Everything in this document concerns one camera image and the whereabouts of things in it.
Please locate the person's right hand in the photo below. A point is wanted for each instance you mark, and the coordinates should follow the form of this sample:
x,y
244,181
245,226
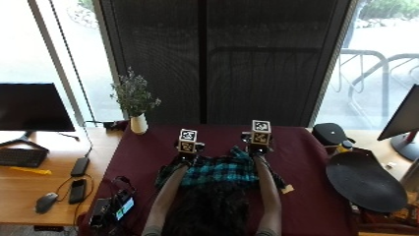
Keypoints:
x,y
259,149

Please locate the person's left hand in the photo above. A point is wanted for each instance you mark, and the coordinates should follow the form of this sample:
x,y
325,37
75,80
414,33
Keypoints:
x,y
188,157

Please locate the teal plaid cloth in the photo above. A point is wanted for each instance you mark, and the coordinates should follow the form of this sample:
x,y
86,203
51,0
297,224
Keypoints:
x,y
220,170

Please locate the white marker cube on left glove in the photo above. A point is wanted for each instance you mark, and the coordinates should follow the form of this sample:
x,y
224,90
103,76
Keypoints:
x,y
188,140

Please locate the white marker cube on glove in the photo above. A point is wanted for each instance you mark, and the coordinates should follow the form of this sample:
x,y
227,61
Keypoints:
x,y
261,131
188,140

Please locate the white marker cube on right glove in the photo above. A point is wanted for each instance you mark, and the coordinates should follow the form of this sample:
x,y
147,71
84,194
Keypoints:
x,y
261,131

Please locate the small beige tag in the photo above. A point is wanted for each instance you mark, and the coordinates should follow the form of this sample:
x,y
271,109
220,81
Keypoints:
x,y
288,189

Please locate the maroon tablecloth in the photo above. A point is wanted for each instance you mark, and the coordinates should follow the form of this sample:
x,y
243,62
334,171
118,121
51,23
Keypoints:
x,y
305,183

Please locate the white vase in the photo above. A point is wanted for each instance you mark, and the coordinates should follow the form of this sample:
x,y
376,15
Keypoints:
x,y
139,124

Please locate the black rounded case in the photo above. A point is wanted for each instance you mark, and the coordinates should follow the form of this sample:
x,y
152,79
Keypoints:
x,y
329,132

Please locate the black device with lit screen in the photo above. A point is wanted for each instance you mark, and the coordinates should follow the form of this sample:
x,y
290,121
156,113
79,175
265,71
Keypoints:
x,y
115,205

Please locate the bunch of small pale flowers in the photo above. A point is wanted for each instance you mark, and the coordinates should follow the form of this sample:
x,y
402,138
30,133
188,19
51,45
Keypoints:
x,y
134,93

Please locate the black power adapter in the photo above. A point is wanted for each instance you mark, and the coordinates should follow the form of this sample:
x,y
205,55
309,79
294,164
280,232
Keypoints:
x,y
80,166

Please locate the dark mesh window panel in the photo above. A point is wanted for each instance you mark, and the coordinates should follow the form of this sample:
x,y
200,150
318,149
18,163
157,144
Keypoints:
x,y
263,65

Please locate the black oval seat pad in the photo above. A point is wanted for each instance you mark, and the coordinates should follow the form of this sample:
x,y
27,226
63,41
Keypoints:
x,y
365,180

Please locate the black phone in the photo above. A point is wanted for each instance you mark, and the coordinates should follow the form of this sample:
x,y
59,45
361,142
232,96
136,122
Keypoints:
x,y
78,191

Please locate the small white object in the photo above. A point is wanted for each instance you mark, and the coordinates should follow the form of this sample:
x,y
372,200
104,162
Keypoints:
x,y
390,165

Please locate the dark monitor with grey stand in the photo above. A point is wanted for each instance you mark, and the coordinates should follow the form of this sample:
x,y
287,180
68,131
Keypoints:
x,y
404,121

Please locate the dark computer mouse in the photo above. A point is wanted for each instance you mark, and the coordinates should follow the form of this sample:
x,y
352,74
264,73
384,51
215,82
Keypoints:
x,y
46,202

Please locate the yellow flat strip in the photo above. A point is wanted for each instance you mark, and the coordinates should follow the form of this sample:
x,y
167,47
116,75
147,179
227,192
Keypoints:
x,y
31,170

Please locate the grey metal bike rack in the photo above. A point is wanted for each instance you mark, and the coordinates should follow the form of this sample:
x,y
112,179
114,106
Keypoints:
x,y
384,75

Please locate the black keyboard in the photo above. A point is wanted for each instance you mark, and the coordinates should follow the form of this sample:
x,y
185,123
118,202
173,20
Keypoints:
x,y
20,157

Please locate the black computer monitor with stand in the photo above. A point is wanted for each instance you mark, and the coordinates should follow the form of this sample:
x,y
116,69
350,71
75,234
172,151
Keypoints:
x,y
32,108

